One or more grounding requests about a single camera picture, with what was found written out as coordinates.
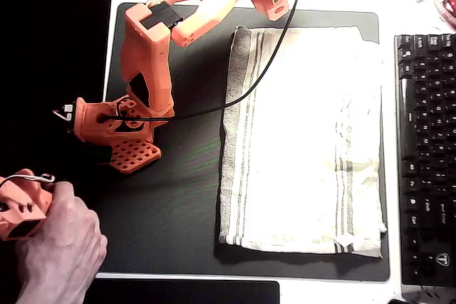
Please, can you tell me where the black camera cable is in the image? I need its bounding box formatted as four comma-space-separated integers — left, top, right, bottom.
101, 0, 307, 122

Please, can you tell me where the black computer keyboard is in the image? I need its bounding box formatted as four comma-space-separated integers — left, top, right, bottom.
393, 33, 456, 287

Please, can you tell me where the person's right forearm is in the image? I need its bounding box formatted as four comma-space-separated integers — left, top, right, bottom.
16, 282, 90, 304

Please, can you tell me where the black flat tablet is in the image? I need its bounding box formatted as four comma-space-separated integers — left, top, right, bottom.
84, 278, 281, 304

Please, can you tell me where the black desk mat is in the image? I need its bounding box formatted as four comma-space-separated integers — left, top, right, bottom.
87, 1, 391, 283

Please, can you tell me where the person's right hand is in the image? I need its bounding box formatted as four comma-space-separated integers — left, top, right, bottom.
14, 181, 109, 289

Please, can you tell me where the orange leader arm handle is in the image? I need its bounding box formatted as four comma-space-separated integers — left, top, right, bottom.
0, 169, 57, 241

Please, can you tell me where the white striped towel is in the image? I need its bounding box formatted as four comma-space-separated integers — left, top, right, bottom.
217, 24, 388, 259

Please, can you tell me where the dark grey device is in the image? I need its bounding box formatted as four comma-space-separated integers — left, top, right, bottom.
388, 288, 456, 304

